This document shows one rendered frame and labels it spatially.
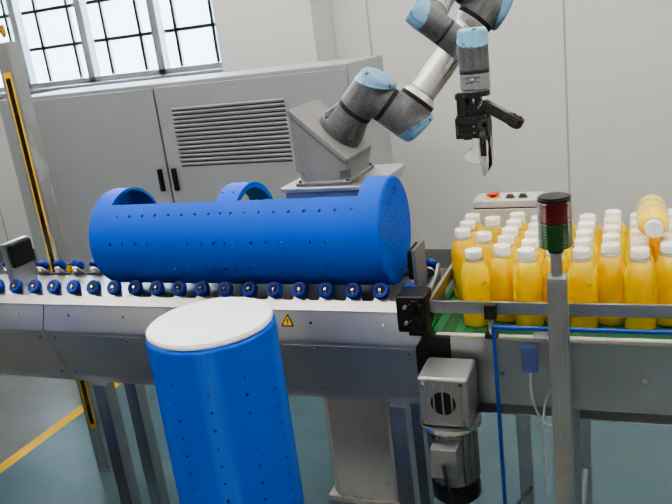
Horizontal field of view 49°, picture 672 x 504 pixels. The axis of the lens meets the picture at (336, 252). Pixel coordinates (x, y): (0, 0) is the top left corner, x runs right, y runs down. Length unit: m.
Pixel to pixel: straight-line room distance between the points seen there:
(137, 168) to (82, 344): 1.90
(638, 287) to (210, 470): 0.99
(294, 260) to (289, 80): 1.81
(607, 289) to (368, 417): 1.10
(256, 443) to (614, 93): 3.36
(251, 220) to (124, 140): 2.30
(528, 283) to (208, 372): 0.73
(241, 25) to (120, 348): 2.87
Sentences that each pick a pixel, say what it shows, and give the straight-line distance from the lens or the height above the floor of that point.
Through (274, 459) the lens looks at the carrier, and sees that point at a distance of 1.69.
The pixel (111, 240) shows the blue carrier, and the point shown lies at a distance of 2.18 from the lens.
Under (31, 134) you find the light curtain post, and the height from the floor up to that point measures 1.38.
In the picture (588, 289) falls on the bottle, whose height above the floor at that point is 1.00.
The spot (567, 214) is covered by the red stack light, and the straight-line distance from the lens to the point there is 1.45.
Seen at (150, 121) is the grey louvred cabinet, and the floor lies 1.26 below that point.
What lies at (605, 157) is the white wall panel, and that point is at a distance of 4.58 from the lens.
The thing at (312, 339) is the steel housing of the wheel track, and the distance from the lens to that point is 1.97.
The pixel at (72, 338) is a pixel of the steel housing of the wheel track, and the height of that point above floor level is 0.80.
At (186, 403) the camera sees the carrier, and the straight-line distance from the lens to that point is 1.60.
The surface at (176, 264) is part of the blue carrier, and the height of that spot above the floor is 1.04.
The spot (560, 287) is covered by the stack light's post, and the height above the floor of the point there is 1.08.
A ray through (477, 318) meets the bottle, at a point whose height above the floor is 0.92.
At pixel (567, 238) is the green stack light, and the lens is 1.46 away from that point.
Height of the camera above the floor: 1.61
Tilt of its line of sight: 17 degrees down
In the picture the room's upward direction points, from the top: 7 degrees counter-clockwise
